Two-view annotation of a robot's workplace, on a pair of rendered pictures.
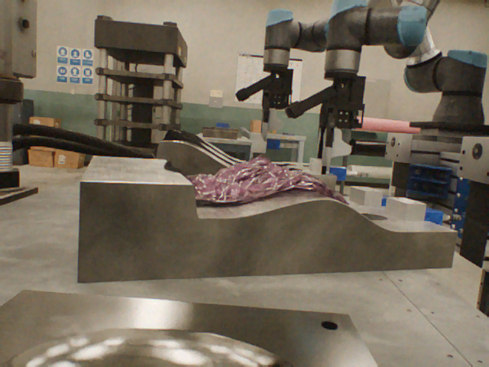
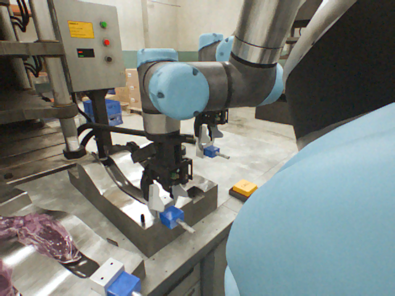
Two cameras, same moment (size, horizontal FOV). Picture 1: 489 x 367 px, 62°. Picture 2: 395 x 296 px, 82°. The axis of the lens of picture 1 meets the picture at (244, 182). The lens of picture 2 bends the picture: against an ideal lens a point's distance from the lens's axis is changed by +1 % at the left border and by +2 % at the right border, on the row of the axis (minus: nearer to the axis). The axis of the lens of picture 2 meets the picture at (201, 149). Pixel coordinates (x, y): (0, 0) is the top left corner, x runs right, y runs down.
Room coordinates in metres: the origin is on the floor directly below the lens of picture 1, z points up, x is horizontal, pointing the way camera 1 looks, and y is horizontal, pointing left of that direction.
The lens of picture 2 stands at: (0.64, -0.56, 1.25)
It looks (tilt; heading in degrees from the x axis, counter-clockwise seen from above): 23 degrees down; 44
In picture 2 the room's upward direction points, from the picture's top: straight up
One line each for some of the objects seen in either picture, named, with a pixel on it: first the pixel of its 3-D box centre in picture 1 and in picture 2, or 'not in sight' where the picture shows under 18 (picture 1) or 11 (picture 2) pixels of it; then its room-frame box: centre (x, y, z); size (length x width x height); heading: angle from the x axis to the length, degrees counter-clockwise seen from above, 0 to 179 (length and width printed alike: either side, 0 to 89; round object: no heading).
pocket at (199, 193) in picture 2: not in sight; (193, 197); (1.01, -0.17, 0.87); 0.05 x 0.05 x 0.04; 1
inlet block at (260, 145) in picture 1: (276, 144); (213, 152); (1.20, -0.08, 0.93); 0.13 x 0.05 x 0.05; 91
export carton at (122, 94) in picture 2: not in sight; (129, 92); (3.54, 4.71, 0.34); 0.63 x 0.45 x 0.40; 93
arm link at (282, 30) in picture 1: (280, 31); (212, 53); (1.20, -0.07, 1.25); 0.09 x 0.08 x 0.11; 115
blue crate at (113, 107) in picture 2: not in sight; (102, 106); (2.37, 3.65, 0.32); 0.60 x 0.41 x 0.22; 99
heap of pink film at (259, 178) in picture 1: (264, 180); (3, 245); (0.62, -0.03, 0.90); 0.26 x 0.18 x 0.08; 108
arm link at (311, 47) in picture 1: (312, 37); not in sight; (1.22, -0.16, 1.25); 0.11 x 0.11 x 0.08; 25
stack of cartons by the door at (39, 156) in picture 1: (57, 142); not in sight; (6.99, 3.28, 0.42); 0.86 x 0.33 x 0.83; 93
